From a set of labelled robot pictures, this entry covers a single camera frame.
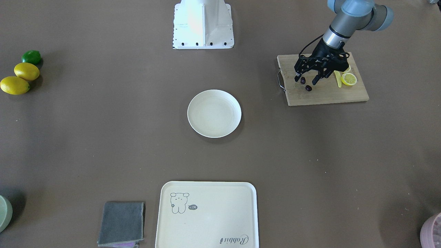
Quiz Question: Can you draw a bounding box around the cream rectangular tray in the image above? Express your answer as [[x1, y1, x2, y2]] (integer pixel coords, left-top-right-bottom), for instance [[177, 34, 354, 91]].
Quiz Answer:
[[155, 181, 259, 248]]

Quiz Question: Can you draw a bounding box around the dark red cherry pair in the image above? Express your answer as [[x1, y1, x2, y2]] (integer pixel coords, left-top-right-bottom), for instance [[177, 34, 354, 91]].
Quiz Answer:
[[300, 77, 312, 92]]

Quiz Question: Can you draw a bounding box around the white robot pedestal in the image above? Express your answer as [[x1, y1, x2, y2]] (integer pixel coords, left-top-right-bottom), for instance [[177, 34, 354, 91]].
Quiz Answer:
[[172, 0, 235, 49]]

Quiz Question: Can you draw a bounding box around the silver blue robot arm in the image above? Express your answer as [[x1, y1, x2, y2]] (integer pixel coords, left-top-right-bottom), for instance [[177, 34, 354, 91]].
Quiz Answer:
[[294, 0, 394, 85]]

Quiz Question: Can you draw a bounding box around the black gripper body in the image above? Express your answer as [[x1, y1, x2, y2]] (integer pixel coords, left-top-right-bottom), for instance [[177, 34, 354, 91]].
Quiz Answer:
[[294, 37, 350, 74]]

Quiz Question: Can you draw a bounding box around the lemon slice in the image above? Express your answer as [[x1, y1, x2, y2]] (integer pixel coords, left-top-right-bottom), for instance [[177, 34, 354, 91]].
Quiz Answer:
[[340, 72, 358, 86], [343, 66, 351, 73]]

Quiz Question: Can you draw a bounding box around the yellow-green plastic knife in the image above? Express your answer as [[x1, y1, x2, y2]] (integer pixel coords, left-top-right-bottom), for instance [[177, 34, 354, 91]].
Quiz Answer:
[[334, 71, 342, 88]]

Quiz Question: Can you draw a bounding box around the lemon slice upper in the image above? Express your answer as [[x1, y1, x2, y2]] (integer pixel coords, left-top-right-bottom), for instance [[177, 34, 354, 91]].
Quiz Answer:
[[343, 66, 351, 73]]

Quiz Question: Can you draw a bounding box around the yellow lemon near lime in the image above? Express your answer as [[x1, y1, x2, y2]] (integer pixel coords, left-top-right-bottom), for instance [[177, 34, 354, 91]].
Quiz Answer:
[[14, 62, 40, 81]]

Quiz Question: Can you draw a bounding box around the round cream plate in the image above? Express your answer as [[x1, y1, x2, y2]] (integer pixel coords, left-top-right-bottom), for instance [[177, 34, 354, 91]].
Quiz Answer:
[[186, 89, 242, 138]]

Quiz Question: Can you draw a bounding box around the yellow lemon outer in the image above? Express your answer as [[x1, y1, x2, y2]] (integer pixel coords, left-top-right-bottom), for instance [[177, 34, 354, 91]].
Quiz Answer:
[[1, 76, 31, 95]]

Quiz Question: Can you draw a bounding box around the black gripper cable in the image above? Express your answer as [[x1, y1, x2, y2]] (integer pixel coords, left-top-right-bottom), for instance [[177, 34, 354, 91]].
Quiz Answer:
[[298, 34, 324, 57]]

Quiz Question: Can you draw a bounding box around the mint green bowl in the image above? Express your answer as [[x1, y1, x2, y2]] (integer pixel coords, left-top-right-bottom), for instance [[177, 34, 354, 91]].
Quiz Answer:
[[0, 196, 13, 232]]

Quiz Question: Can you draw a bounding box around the green lime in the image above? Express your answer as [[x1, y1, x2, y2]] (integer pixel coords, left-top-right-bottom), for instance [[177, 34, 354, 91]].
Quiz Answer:
[[21, 50, 42, 65]]

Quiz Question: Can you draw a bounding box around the lemon slice lower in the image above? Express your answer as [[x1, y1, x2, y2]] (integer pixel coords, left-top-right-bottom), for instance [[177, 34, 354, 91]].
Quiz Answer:
[[340, 72, 358, 86]]

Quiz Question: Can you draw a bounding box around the folded grey cloth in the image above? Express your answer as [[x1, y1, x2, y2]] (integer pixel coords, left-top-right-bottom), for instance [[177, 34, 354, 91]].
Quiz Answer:
[[97, 201, 145, 248]]

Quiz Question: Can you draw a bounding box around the wooden cutting board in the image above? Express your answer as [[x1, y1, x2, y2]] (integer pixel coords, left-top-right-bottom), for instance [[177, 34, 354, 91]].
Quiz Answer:
[[277, 54, 370, 106]]

